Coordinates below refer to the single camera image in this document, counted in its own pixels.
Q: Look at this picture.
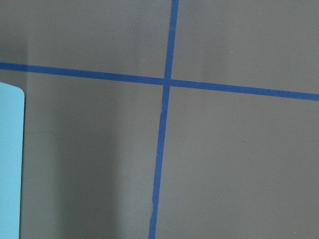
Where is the light blue plastic bin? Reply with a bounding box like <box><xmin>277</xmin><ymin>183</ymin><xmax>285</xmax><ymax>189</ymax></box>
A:
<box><xmin>0</xmin><ymin>83</ymin><xmax>25</xmax><ymax>239</ymax></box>

